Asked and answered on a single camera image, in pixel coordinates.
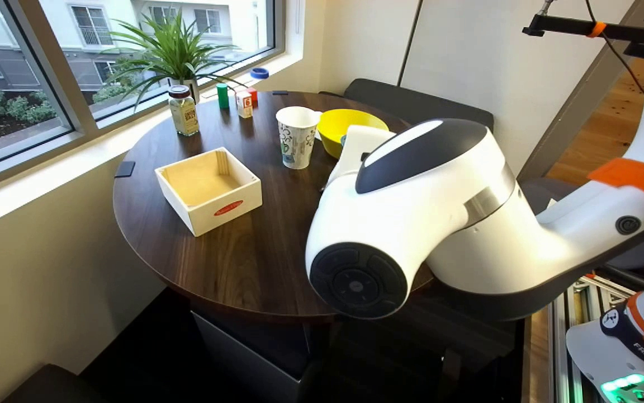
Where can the dark table pedestal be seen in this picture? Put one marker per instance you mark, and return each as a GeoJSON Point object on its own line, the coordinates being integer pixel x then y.
{"type": "Point", "coordinates": [246, 358]}

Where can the black table edge bracket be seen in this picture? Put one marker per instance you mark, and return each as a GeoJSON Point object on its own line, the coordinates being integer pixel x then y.
{"type": "Point", "coordinates": [123, 168]}

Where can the green potted plant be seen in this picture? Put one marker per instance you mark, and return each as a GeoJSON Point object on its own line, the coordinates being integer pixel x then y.
{"type": "Point", "coordinates": [165, 52]}

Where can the red block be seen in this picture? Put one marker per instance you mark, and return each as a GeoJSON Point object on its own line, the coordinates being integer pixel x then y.
{"type": "Point", "coordinates": [252, 96]}

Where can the spice jar with black lid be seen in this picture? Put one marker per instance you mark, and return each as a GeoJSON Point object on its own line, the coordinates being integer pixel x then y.
{"type": "Point", "coordinates": [184, 114]}

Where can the yellow bowl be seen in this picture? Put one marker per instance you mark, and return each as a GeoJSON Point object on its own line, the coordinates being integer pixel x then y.
{"type": "Point", "coordinates": [340, 126]}

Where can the green block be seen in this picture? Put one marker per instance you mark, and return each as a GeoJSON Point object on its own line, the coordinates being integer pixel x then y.
{"type": "Point", "coordinates": [222, 96]}

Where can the white wooden box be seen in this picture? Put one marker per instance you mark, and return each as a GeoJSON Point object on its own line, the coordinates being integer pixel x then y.
{"type": "Point", "coordinates": [222, 212]}

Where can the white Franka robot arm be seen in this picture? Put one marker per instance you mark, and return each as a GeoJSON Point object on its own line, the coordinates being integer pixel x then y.
{"type": "Point", "coordinates": [412, 215]}

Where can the white container with blue lid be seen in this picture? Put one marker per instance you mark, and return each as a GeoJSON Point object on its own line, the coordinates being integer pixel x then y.
{"type": "Point", "coordinates": [259, 71]}

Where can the wood and aluminium robot cart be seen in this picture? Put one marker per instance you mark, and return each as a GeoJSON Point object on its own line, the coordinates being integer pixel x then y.
{"type": "Point", "coordinates": [582, 299]}

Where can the grey window frame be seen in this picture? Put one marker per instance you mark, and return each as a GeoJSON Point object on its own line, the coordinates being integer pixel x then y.
{"type": "Point", "coordinates": [60, 68]}

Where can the black orange camera boom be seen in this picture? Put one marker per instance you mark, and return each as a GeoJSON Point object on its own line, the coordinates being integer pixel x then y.
{"type": "Point", "coordinates": [560, 27]}

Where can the patterned white paper cup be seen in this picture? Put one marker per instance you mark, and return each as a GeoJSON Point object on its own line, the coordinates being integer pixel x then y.
{"type": "Point", "coordinates": [297, 142]}

